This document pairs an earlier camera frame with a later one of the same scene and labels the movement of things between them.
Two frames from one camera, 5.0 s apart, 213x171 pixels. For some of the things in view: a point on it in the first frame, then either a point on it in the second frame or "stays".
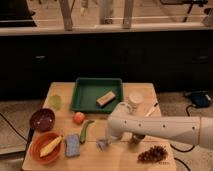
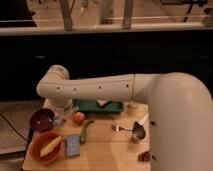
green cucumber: (84, 130) stays
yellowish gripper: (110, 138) → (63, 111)
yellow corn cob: (50, 146) stays
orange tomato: (79, 118) stays
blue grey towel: (102, 144) → (59, 120)
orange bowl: (40, 141) stays
